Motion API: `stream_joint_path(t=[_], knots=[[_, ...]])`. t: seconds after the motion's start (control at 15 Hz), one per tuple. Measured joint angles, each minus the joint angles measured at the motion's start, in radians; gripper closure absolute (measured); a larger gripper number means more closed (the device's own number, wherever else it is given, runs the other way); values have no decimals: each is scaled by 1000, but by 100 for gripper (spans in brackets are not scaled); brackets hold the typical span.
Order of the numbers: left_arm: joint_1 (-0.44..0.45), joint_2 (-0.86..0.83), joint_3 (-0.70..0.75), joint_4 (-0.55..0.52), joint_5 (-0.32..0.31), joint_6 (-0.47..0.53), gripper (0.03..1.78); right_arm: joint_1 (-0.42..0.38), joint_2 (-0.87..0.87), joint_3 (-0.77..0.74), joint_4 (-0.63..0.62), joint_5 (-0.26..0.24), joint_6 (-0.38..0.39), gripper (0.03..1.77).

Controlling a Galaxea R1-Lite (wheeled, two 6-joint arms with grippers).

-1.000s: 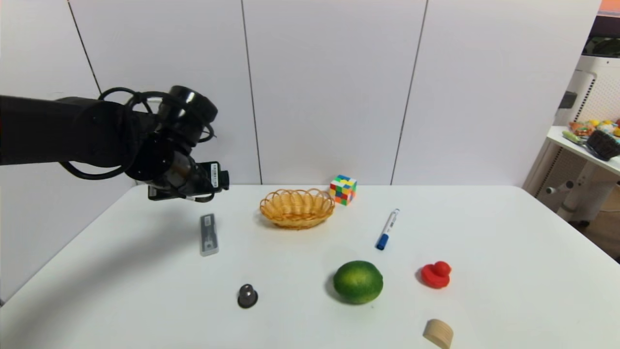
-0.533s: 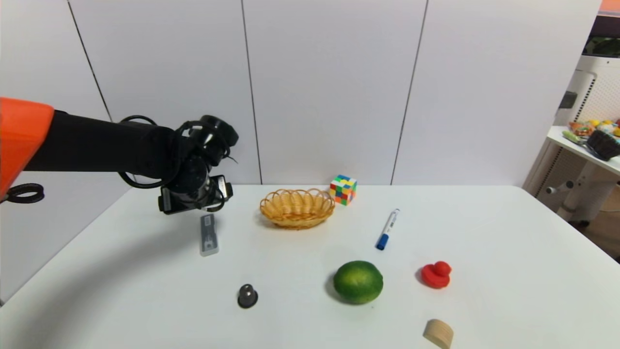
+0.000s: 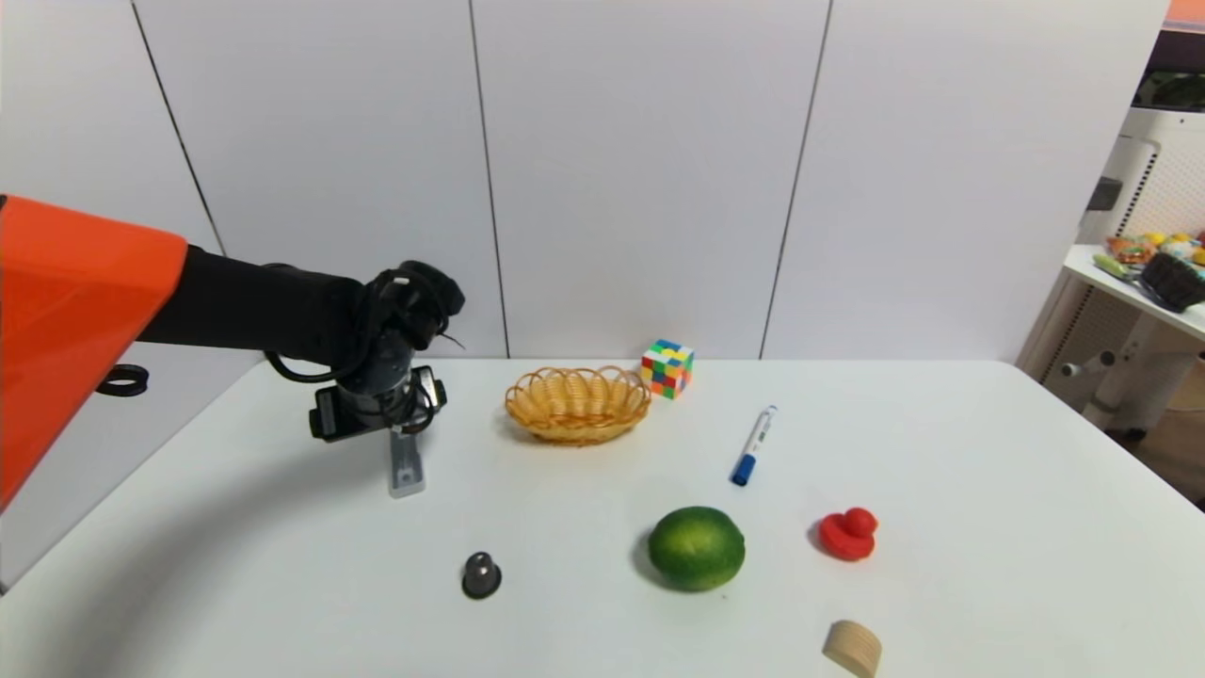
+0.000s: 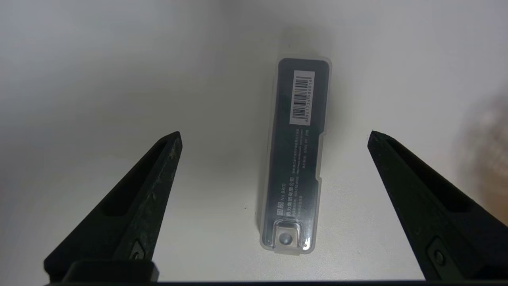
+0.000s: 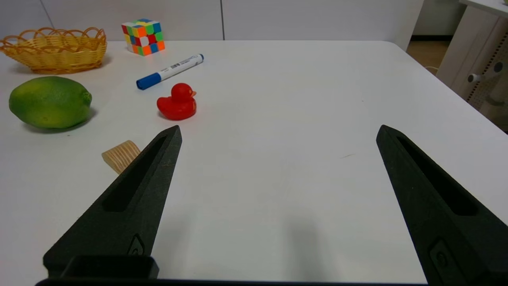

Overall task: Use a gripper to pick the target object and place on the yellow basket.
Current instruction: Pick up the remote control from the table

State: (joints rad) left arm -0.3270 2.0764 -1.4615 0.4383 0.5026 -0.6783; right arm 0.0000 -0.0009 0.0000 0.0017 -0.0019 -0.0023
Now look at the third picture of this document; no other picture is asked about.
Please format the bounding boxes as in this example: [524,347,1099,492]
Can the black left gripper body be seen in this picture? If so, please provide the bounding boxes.
[309,339,448,444]

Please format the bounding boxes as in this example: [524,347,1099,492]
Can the grey rectangular box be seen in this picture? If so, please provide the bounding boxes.
[389,428,426,499]

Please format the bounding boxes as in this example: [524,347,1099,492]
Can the yellow woven basket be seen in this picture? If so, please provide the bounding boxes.
[505,365,652,446]

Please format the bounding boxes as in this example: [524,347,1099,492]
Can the dark woven basket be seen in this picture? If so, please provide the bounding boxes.
[1139,251,1205,314]

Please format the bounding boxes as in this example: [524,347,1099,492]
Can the black round knob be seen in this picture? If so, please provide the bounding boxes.
[461,552,503,600]

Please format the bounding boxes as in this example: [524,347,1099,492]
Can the multicoloured puzzle cube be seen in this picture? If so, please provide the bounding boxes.
[641,339,696,400]

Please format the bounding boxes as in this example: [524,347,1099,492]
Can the green lime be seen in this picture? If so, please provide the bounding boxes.
[647,506,747,592]

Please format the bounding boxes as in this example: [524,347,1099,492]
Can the blue and white marker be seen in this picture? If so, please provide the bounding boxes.
[731,405,779,488]

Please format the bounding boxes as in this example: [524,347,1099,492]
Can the red rubber duck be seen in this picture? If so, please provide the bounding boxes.
[817,507,879,562]

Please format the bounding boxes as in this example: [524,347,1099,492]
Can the curved wooden block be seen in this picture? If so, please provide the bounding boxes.
[822,620,884,678]

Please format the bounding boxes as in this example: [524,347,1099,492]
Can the white side table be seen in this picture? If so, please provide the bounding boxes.
[1021,243,1205,434]

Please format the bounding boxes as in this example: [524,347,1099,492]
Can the colourful snack packs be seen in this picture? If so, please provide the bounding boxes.
[1106,231,1205,269]

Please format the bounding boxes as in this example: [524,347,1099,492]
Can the white perforated panel stand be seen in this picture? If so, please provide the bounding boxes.
[1078,106,1205,248]

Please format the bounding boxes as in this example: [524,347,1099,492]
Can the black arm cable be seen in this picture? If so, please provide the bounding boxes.
[264,268,451,387]

